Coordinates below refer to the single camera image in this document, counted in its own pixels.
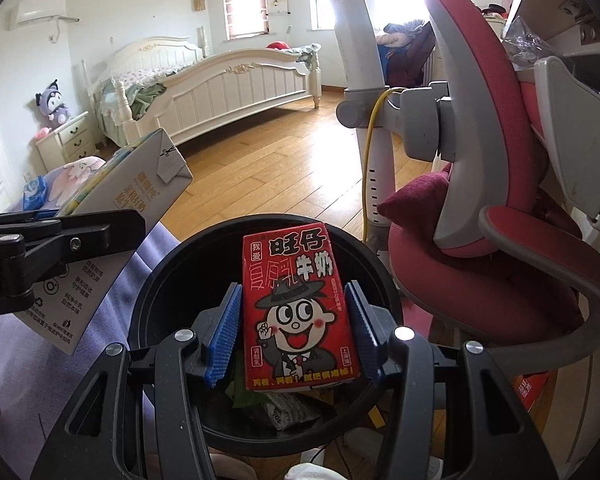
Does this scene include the window with brown blind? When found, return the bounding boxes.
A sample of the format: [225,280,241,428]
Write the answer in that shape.
[221,0,271,41]

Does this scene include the red milk carton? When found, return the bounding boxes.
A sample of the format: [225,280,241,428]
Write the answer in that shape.
[242,220,363,392]

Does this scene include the blue garment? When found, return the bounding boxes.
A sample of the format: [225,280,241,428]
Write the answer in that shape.
[380,46,398,86]

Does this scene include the clear plastic bag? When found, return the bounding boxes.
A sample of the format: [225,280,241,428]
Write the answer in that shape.
[502,15,563,68]

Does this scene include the green blanket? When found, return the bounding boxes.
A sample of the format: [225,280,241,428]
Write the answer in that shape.
[130,82,167,120]

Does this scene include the cream wooden bed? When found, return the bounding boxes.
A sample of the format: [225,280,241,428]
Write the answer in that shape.
[81,36,323,148]

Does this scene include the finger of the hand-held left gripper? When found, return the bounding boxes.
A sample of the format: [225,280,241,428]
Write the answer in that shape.
[22,209,147,281]
[0,211,63,241]

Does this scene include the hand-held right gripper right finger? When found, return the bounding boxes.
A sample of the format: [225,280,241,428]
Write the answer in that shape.
[344,281,546,480]

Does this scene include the white cloth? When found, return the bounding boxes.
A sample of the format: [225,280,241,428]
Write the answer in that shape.
[287,462,343,480]

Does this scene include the cream nightstand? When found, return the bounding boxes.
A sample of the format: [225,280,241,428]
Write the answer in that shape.
[35,111,101,173]

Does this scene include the blue packet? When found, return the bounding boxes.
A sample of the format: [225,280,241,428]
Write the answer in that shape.
[22,176,56,211]

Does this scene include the white yellow drink carton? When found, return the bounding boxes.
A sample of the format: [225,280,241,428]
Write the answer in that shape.
[17,128,193,356]

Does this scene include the floral quilt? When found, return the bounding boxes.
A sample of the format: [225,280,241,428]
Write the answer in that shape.
[111,62,201,86]

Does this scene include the narrow bright window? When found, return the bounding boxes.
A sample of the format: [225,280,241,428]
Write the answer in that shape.
[307,0,340,31]

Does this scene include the yellow cable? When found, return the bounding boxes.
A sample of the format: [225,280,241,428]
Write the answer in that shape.
[361,87,408,246]

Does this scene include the pink clothes pile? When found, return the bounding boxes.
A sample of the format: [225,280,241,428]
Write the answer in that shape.
[377,19,431,48]

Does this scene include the crumpled clothes on bed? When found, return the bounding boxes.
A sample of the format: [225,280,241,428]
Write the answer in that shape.
[292,42,322,66]

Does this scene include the dark red cushion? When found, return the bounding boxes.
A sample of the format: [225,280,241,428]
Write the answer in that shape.
[377,162,456,233]

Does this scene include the orange box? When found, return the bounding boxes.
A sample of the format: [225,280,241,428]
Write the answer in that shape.
[512,372,551,411]

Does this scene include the black trash bin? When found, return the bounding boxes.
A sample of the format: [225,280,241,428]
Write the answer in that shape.
[127,214,403,443]

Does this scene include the pile of clothes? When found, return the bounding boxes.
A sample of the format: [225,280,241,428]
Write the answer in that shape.
[380,22,438,88]

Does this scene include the white air conditioner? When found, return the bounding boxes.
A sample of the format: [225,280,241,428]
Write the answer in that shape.
[7,0,67,31]

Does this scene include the grey printed wrapper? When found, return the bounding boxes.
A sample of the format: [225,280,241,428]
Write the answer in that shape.
[260,391,326,431]

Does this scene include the grey purple plush toy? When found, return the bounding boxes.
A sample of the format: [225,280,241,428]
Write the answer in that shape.
[35,78,73,126]

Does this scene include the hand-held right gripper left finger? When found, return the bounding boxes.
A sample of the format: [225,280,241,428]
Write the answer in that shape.
[30,282,246,480]

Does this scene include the pink grey desk chair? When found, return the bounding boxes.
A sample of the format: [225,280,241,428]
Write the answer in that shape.
[380,0,600,361]

